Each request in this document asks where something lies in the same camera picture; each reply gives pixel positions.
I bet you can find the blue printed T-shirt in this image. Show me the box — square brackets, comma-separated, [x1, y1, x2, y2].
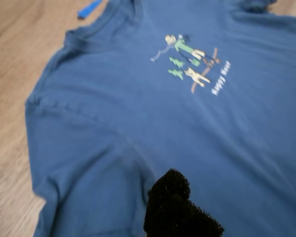
[24, 0, 296, 237]

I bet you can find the short blue tape strip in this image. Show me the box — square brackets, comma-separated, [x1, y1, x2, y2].
[76, 0, 102, 20]

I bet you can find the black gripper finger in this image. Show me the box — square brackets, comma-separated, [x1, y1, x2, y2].
[143, 168, 225, 237]

